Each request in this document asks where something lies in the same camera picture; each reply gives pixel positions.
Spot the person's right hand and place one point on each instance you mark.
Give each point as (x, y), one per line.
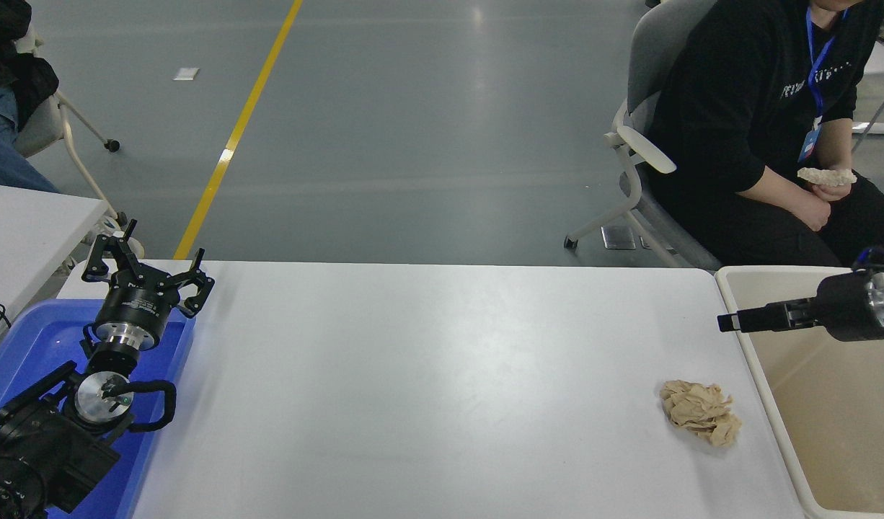
(811, 213)

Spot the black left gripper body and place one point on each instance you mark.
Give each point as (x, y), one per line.
(133, 306)

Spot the tan paper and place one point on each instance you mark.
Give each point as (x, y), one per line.
(701, 412)

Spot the white flat floor base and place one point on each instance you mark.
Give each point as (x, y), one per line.
(882, 129)

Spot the person's left hand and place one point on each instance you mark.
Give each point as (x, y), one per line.
(833, 192)

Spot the large pale plastic bin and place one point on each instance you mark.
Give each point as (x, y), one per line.
(817, 404)

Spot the blue plastic tray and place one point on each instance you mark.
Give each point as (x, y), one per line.
(31, 339)

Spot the white side table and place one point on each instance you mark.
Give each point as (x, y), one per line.
(24, 231)

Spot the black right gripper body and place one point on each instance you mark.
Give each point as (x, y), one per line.
(846, 306)

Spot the person's left forearm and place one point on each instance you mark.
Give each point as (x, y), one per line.
(838, 148)

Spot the white chair with casters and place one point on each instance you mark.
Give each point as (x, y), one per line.
(42, 133)

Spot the person's right forearm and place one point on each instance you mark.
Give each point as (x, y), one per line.
(770, 196)

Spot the silver floor plate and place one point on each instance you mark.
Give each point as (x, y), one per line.
(655, 244)
(618, 238)

